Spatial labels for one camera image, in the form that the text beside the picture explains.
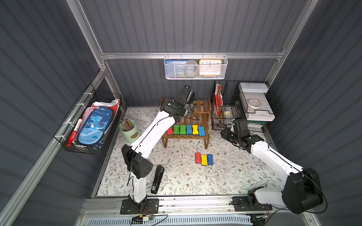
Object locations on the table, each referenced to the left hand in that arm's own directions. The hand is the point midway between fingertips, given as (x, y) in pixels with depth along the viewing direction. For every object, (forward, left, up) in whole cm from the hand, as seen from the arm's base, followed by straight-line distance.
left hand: (187, 105), depth 77 cm
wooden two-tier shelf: (+6, -10, -17) cm, 21 cm away
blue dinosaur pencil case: (-16, +42, +3) cm, 45 cm away
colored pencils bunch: (0, +39, -16) cm, 42 cm away
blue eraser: (-5, -2, -16) cm, 16 cm away
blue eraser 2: (-6, -9, -15) cm, 19 cm away
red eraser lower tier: (-6, +10, -16) cm, 20 cm away
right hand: (-6, -24, -17) cm, 30 cm away
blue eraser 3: (-18, -15, -30) cm, 38 cm away
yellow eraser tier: (-5, -5, -16) cm, 18 cm away
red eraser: (-17, -7, -31) cm, 36 cm away
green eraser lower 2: (-5, +2, -16) cm, 17 cm away
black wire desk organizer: (+30, -35, -30) cm, 55 cm away
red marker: (-19, +53, +1) cm, 56 cm away
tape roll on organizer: (+14, -47, -12) cm, 50 cm away
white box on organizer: (+26, -46, -11) cm, 54 cm away
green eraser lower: (-5, +6, -16) cm, 18 cm away
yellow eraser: (-18, -11, -30) cm, 37 cm away
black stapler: (-29, +17, -29) cm, 44 cm away
